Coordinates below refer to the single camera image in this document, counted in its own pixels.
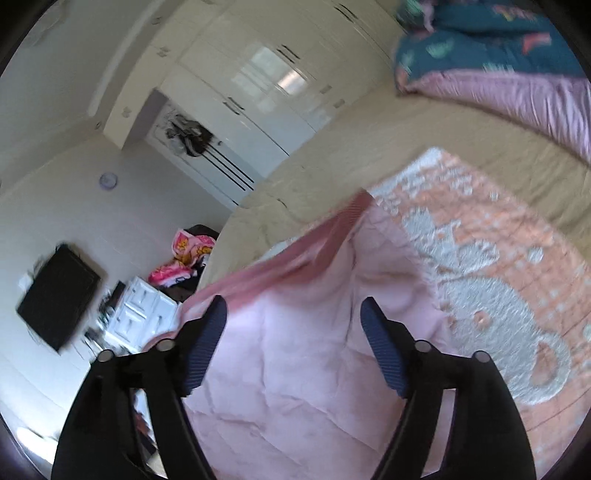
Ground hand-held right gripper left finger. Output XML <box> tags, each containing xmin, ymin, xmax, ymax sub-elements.
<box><xmin>51</xmin><ymin>295</ymin><xmax>229</xmax><ymax>480</ymax></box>

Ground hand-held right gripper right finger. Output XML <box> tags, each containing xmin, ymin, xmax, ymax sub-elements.
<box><xmin>359</xmin><ymin>298</ymin><xmax>539</xmax><ymax>480</ymax></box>

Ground pink quilted jacket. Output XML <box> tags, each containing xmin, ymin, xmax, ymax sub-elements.
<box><xmin>139</xmin><ymin>189</ymin><xmax>467</xmax><ymax>480</ymax></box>

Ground white dresser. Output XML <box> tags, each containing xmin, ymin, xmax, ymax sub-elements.
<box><xmin>99</xmin><ymin>276</ymin><xmax>182</xmax><ymax>355</ymax></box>

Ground pink cartoon cloth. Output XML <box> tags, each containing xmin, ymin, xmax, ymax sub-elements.
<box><xmin>148</xmin><ymin>229</ymin><xmax>218</xmax><ymax>288</ymax></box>

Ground dark chair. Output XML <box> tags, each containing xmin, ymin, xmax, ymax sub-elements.
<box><xmin>182</xmin><ymin>224</ymin><xmax>221</xmax><ymax>292</ymax></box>

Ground orange bear-print blanket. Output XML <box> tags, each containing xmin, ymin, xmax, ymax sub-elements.
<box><xmin>259</xmin><ymin>147</ymin><xmax>591</xmax><ymax>472</ymax></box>

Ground white door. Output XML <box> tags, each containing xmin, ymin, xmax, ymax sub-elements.
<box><xmin>145</xmin><ymin>90</ymin><xmax>259</xmax><ymax>207</ymax></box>

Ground bed with beige cover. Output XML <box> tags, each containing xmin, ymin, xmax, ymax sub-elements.
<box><xmin>198</xmin><ymin>80</ymin><xmax>591</xmax><ymax>296</ymax></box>

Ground hanging bags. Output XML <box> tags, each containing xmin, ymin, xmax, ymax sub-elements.
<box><xmin>164</xmin><ymin>113</ymin><xmax>216</xmax><ymax>158</ymax></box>

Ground white glossy wardrobe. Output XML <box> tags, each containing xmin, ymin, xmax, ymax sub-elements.
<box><xmin>88</xmin><ymin>0</ymin><xmax>407</xmax><ymax>206</ymax></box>

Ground teal and pink duvet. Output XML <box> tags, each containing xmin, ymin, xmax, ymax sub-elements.
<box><xmin>392</xmin><ymin>0</ymin><xmax>591</xmax><ymax>162</ymax></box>

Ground black wall television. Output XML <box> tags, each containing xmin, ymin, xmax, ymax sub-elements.
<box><xmin>16</xmin><ymin>244</ymin><xmax>103</xmax><ymax>354</ymax></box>

